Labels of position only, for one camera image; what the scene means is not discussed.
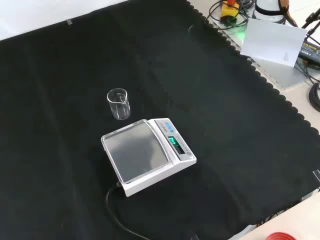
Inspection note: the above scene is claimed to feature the black power adapter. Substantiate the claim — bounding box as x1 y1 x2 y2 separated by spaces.
298 41 320 63

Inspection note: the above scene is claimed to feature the orange cable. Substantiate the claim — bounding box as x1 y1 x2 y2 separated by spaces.
279 0 299 27

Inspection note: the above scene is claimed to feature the thick black hose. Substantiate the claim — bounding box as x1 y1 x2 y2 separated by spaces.
308 82 320 112

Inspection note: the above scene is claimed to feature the red round object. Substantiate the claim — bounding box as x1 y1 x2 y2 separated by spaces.
265 231 298 240

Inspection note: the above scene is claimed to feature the thin black cable loop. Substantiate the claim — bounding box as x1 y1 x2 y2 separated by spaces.
204 0 249 29

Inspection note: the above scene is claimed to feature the black tripod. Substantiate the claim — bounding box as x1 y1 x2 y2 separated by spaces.
301 7 320 46

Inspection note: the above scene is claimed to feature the yellow stop button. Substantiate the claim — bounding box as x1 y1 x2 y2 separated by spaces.
220 0 241 23

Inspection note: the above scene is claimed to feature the pale board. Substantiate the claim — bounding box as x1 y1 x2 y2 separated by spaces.
239 17 308 68

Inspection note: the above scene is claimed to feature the white electronic balance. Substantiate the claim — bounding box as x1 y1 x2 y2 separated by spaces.
100 117 198 198

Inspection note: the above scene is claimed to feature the black bench cloth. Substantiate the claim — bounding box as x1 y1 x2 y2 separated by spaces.
0 0 320 240

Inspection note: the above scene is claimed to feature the clear glass beaker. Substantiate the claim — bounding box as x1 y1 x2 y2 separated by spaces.
106 87 132 121

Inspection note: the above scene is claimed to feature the black balance power cable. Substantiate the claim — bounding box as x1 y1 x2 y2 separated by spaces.
105 183 151 240

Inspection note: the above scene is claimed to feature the grey metal base plate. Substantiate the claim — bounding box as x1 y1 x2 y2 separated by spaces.
212 17 313 89

